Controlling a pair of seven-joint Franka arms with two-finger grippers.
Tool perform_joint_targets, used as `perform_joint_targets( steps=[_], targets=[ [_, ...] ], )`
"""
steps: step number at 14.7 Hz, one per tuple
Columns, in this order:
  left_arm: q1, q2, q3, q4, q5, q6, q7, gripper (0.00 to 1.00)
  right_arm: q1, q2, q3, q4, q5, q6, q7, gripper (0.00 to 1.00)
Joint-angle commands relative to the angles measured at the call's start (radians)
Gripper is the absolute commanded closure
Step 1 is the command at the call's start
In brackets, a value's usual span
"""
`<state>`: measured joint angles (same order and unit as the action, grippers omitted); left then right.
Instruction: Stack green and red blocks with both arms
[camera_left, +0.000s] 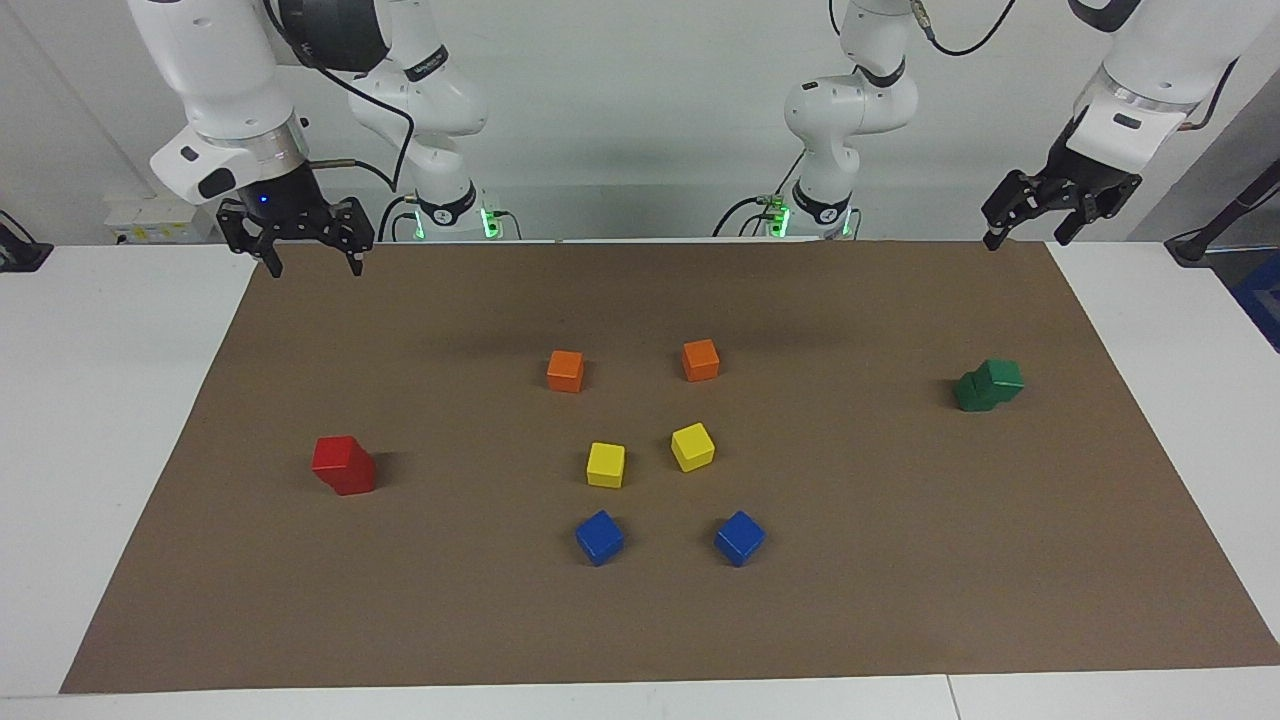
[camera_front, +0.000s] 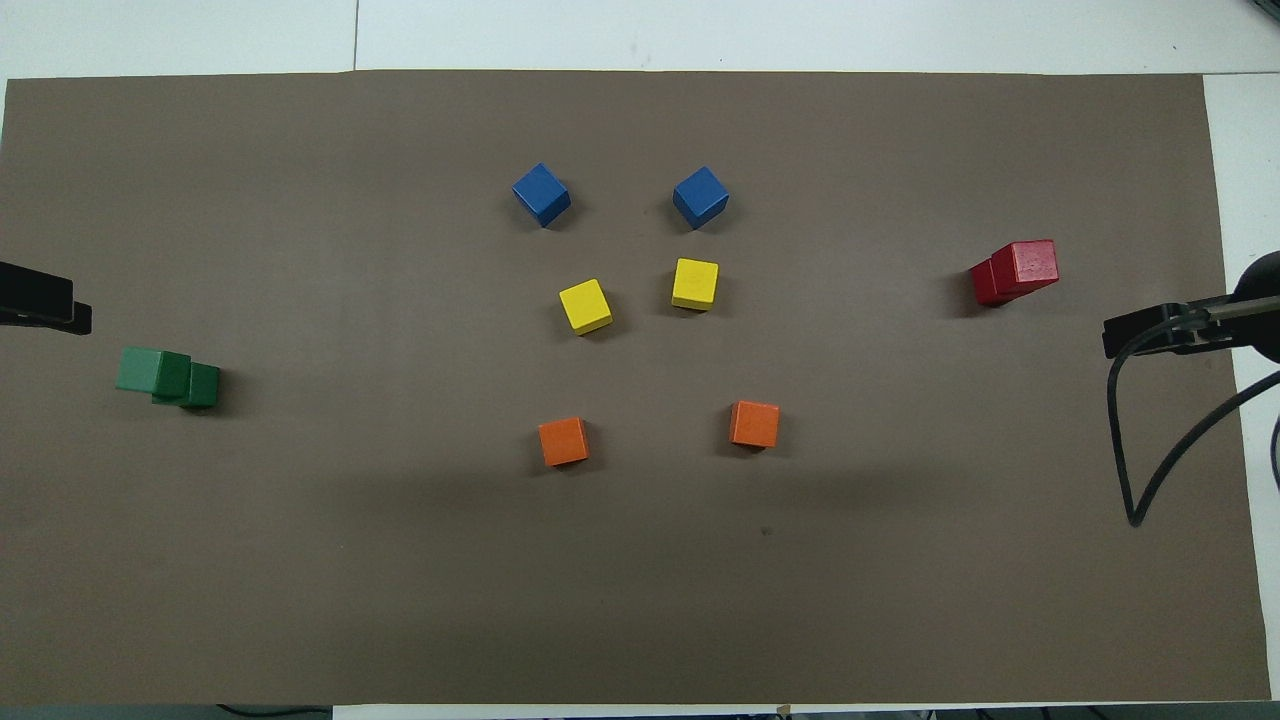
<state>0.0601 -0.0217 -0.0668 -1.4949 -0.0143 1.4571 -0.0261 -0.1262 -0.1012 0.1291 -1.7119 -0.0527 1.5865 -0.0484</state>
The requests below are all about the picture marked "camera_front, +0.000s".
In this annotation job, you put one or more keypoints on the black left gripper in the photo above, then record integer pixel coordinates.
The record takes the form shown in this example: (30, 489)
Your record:
(35, 290)

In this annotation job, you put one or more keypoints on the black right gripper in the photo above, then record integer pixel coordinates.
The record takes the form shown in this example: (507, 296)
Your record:
(1262, 310)

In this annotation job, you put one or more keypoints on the green wooden cube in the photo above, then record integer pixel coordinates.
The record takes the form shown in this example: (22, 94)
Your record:
(203, 386)
(140, 370)

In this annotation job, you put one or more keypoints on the red wooden cube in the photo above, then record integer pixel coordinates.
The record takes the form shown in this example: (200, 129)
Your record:
(1030, 262)
(982, 285)

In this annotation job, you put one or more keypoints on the brown table mat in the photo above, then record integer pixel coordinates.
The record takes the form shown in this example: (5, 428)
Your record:
(400, 550)

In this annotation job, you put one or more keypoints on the orange wooden cube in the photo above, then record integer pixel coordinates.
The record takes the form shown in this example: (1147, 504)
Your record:
(563, 442)
(754, 425)

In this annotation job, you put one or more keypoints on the yellow wooden cube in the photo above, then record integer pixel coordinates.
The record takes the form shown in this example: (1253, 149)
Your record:
(585, 306)
(695, 285)

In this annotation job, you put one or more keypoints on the blue wooden cube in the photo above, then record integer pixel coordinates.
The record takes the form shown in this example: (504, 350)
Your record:
(541, 194)
(700, 197)

